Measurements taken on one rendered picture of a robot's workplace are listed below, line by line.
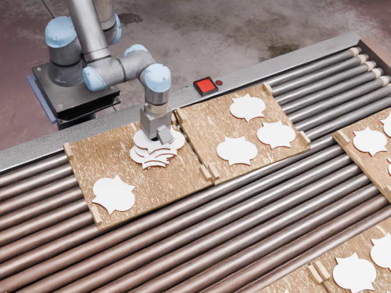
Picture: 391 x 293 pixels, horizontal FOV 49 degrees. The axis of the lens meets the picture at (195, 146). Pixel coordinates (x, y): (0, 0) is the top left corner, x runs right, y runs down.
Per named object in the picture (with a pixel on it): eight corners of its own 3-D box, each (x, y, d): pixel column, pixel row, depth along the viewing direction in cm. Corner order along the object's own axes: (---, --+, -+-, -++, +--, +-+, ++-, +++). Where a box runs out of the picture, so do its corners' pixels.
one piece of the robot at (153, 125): (157, 125, 130) (156, 155, 143) (182, 113, 134) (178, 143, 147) (137, 99, 135) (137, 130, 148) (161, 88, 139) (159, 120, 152)
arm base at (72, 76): (41, 67, 168) (36, 47, 160) (77, 54, 175) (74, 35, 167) (58, 92, 162) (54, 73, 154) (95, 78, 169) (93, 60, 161)
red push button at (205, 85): (195, 85, 177) (195, 82, 176) (208, 80, 179) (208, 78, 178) (202, 95, 174) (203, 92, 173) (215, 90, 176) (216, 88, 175)
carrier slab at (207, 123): (173, 113, 166) (173, 110, 165) (262, 86, 180) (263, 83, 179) (214, 186, 150) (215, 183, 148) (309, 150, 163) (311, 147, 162)
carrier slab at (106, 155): (63, 148, 152) (62, 145, 150) (167, 113, 166) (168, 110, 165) (99, 232, 135) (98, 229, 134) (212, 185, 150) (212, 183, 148)
